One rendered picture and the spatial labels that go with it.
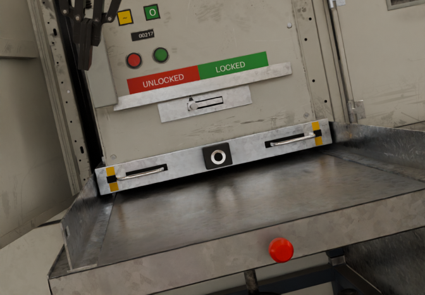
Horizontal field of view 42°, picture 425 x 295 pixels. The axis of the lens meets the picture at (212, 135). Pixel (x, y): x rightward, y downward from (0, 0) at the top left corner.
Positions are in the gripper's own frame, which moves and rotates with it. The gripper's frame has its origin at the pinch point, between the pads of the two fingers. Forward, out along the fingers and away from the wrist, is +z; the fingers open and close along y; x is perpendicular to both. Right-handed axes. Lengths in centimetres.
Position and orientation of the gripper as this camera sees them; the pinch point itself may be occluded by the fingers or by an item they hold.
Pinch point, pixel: (86, 44)
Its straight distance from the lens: 83.2
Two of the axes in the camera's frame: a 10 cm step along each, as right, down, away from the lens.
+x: 0.4, 4.2, -9.1
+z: -1.7, 9.0, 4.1
